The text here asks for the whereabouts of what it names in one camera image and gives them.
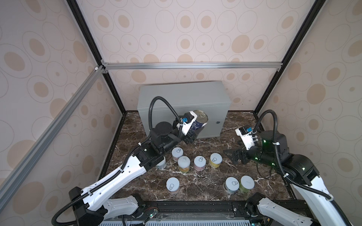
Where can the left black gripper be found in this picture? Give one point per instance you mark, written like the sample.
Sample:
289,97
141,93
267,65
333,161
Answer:
191,137

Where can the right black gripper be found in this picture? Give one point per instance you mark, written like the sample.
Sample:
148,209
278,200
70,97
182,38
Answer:
242,151

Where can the dark blue tin can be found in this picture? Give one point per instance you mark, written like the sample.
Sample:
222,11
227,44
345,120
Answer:
200,121

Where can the pink white small can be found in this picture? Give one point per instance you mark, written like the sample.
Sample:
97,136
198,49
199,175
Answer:
177,152

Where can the green orange plastic-lid can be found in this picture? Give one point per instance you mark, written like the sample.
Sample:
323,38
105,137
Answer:
184,164

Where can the orange peach label can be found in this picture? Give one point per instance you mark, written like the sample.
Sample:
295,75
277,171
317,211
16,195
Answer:
173,185

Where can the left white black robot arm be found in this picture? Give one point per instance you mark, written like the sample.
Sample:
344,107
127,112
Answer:
96,203

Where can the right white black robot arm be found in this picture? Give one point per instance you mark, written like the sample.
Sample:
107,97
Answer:
270,148

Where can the yellow label can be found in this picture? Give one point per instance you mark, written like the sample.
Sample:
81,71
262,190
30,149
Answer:
215,160

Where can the pink label can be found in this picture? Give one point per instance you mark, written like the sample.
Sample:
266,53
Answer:
199,163

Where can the green label plastic-lid can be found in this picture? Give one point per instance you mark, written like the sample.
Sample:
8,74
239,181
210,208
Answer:
246,184

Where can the teal bear label can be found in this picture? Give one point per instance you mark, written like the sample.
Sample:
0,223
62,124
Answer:
231,185

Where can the light blue label can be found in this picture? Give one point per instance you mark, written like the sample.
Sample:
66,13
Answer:
162,164

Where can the grey metal cabinet box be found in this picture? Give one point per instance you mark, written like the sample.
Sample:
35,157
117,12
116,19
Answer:
208,97

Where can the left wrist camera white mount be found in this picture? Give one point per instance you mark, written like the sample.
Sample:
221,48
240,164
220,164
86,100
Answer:
189,122

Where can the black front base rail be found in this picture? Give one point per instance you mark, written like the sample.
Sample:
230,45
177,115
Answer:
180,213

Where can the back horizontal aluminium rail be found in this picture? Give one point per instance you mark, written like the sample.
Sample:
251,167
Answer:
193,65

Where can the left side aluminium rail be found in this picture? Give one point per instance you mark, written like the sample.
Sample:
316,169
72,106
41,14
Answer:
22,170

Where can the right black corner post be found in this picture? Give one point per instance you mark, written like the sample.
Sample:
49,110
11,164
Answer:
301,34

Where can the black corner post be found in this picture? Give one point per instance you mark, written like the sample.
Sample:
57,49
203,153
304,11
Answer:
82,24
301,34

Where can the left black corner post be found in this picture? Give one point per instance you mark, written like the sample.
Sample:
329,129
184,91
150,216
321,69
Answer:
82,24

